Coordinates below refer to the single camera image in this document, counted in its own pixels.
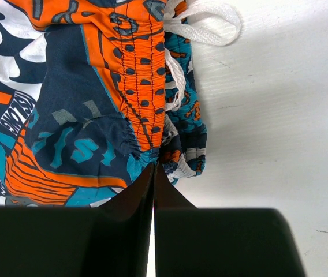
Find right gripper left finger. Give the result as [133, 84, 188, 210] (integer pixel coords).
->
[0, 164, 155, 276]

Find colourful patterned shorts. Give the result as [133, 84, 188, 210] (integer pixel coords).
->
[0, 1, 241, 207]

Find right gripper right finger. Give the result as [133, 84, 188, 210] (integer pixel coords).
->
[154, 165, 305, 276]

